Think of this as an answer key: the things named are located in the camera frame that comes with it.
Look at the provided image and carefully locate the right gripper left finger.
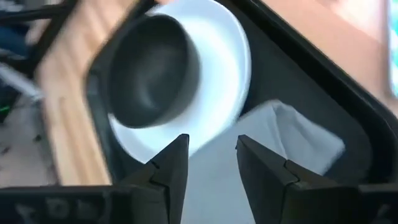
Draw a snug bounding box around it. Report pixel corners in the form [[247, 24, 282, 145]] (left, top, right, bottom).
[[120, 133, 190, 224]]

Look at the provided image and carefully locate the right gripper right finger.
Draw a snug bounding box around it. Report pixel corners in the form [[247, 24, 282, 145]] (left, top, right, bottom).
[[234, 134, 359, 224]]

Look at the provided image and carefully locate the grey napkin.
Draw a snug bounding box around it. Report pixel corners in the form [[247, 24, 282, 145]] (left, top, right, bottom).
[[181, 98, 347, 224]]

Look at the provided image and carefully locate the black bowl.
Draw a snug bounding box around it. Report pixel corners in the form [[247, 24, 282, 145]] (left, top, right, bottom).
[[106, 13, 202, 129]]

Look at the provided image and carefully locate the black serving tray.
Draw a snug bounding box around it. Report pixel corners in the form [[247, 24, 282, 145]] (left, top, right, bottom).
[[83, 0, 398, 188]]

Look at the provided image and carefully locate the white round plate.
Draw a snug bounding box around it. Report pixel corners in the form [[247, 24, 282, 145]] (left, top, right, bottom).
[[108, 0, 252, 165]]

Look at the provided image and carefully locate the black aluminium table frame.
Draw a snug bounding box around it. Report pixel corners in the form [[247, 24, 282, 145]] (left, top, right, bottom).
[[0, 0, 79, 78]]

